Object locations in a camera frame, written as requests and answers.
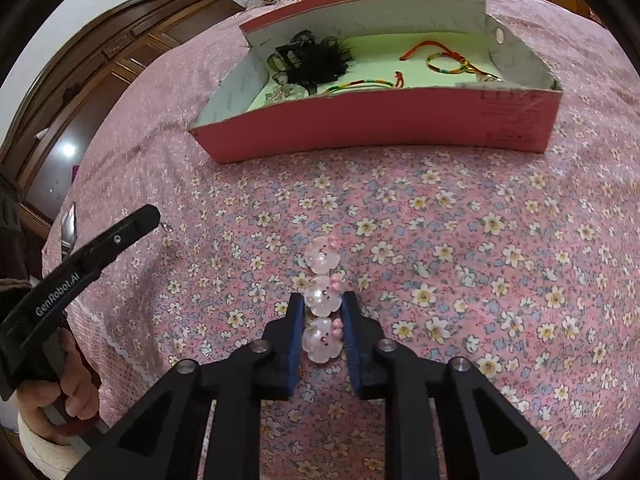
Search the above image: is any black ribbon hair bow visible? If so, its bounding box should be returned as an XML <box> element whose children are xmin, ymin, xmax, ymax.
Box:
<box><xmin>267</xmin><ymin>30</ymin><xmax>358</xmax><ymax>97</ymax></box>

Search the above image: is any clear green bead bracelet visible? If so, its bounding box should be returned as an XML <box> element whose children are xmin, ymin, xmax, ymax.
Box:
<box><xmin>262</xmin><ymin>82</ymin><xmax>307</xmax><ymax>106</ymax></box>

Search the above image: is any person's left hand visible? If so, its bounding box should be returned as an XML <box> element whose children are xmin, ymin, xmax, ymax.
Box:
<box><xmin>15</xmin><ymin>327</ymin><xmax>101</xmax><ymax>446</ymax></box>

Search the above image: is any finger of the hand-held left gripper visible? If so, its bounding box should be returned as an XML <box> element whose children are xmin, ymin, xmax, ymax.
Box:
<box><xmin>75</xmin><ymin>204</ymin><xmax>162</xmax><ymax>275</ymax></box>

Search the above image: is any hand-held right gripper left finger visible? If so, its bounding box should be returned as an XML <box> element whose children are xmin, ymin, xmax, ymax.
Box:
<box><xmin>65</xmin><ymin>292</ymin><xmax>306</xmax><ymax>480</ymax></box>

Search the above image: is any dark wooden wardrobe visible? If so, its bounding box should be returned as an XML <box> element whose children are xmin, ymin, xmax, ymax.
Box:
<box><xmin>0</xmin><ymin>0</ymin><xmax>246</xmax><ymax>231</ymax></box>

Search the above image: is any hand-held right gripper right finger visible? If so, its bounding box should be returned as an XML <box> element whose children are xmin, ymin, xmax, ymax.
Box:
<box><xmin>341</xmin><ymin>291</ymin><xmax>576</xmax><ymax>480</ymax></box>

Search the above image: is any red string bracelet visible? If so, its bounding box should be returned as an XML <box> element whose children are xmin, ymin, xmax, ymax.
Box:
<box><xmin>400</xmin><ymin>40</ymin><xmax>501</xmax><ymax>83</ymax></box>

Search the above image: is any pink cat bead bracelet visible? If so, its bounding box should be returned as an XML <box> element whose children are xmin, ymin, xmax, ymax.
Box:
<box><xmin>301</xmin><ymin>234</ymin><xmax>346</xmax><ymax>365</ymax></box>

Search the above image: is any rainbow braided bracelet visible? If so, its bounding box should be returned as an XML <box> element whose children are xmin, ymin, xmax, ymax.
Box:
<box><xmin>320</xmin><ymin>71</ymin><xmax>406</xmax><ymax>95</ymax></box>

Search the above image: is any red cardboard box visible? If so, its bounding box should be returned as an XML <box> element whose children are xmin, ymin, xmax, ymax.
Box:
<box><xmin>190</xmin><ymin>0</ymin><xmax>563</xmax><ymax>163</ymax></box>

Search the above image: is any pink floral bedsheet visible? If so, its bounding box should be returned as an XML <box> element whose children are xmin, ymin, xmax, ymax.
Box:
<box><xmin>42</xmin><ymin>0</ymin><xmax>640</xmax><ymax>480</ymax></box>

